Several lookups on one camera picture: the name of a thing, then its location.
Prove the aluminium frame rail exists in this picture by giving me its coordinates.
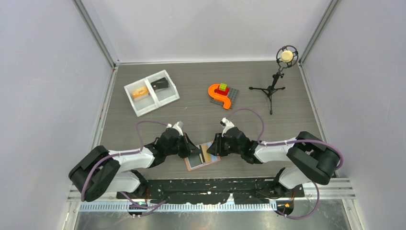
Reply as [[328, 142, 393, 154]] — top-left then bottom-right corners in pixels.
[[69, 178, 356, 213]]

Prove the green toy brick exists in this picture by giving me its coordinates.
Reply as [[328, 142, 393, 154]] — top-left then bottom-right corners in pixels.
[[218, 83, 228, 92]]

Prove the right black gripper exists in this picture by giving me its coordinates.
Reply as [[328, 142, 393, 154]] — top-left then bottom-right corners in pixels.
[[207, 133, 243, 157]]

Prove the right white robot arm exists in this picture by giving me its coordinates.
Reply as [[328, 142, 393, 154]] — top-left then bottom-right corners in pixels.
[[207, 127, 341, 197]]

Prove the microphone with shock mount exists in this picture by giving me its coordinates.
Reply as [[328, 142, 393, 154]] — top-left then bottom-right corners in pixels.
[[276, 45, 299, 71]]

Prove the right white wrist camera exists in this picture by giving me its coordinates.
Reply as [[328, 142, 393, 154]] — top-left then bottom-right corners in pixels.
[[220, 117, 235, 137]]

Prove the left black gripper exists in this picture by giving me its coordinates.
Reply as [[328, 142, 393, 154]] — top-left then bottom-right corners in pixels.
[[165, 132, 201, 159]]

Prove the red toy brick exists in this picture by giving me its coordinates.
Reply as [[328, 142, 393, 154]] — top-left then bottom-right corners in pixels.
[[216, 87, 230, 96]]

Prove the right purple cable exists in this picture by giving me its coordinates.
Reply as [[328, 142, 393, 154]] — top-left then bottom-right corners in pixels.
[[226, 108, 345, 220]]

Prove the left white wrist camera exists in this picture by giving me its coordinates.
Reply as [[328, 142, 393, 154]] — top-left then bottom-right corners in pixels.
[[167, 121, 184, 136]]

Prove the white two-compartment tray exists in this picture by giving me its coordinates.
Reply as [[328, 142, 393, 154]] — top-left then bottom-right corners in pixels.
[[124, 70, 180, 117]]

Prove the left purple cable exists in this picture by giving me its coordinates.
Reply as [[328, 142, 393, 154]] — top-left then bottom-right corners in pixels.
[[80, 120, 170, 218]]

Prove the black tripod mic stand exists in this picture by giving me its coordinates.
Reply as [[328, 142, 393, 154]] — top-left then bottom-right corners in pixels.
[[248, 67, 286, 115]]

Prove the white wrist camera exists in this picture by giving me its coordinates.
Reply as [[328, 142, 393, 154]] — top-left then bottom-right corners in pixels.
[[167, 121, 184, 136], [220, 117, 235, 137]]

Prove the orange S-shaped toy track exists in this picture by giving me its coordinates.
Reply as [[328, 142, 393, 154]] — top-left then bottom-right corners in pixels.
[[208, 84, 231, 110]]

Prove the black card box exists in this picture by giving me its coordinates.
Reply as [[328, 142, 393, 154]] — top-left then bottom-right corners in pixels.
[[150, 77, 169, 92]]

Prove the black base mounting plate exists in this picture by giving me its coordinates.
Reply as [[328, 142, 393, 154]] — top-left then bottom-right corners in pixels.
[[116, 178, 305, 205]]

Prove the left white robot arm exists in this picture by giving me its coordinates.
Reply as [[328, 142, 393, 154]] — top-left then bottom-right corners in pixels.
[[68, 128, 201, 202]]

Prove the purple cable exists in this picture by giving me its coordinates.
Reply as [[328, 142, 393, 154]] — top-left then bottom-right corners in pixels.
[[80, 120, 170, 218], [226, 108, 345, 220]]

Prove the pink leather card holder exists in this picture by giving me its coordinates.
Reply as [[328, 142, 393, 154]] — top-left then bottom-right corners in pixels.
[[185, 141, 221, 171]]

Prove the grey toy baseplate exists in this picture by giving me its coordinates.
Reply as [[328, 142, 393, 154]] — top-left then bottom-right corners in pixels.
[[210, 88, 239, 109]]

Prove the orange card box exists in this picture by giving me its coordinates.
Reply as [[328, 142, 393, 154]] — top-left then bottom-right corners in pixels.
[[131, 86, 149, 102]]

